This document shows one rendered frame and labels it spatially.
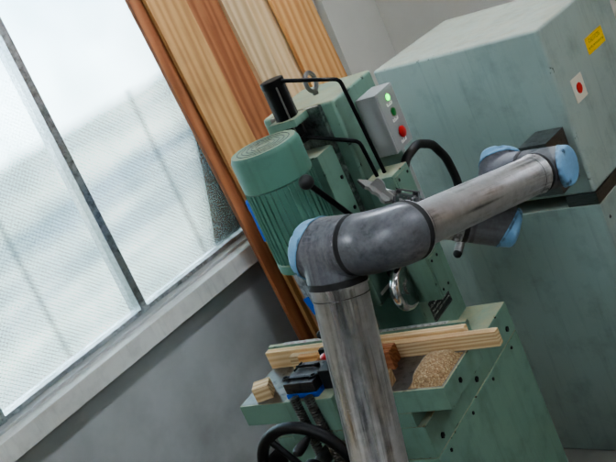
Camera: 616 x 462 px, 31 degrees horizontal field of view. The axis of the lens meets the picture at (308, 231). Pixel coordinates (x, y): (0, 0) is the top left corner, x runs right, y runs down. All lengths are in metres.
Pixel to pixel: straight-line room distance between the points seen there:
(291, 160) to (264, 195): 0.10
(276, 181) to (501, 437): 0.92
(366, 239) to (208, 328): 2.24
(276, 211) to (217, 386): 1.71
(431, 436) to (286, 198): 0.65
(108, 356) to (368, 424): 1.84
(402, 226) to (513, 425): 1.13
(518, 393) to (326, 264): 1.13
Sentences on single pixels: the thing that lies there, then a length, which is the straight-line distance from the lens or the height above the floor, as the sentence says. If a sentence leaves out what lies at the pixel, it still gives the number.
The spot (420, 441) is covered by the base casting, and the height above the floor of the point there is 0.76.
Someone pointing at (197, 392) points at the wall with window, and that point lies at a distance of 4.11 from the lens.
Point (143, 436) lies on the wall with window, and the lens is 3.95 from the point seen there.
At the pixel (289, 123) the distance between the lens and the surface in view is 2.65.
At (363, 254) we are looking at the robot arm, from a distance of 1.95.
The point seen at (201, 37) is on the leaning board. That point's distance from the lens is 4.12.
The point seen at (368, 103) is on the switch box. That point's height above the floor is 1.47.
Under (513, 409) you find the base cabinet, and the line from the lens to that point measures 2.99.
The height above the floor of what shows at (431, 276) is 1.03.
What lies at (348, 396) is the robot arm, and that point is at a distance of 2.08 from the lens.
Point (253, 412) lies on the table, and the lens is 2.82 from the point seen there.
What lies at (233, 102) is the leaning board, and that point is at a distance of 4.15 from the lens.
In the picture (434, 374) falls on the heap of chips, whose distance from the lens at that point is 2.51.
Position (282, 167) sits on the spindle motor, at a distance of 2.51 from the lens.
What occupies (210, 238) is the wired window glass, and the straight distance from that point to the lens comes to 4.27.
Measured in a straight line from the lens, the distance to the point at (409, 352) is 2.68.
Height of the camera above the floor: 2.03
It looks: 17 degrees down
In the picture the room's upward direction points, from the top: 24 degrees counter-clockwise
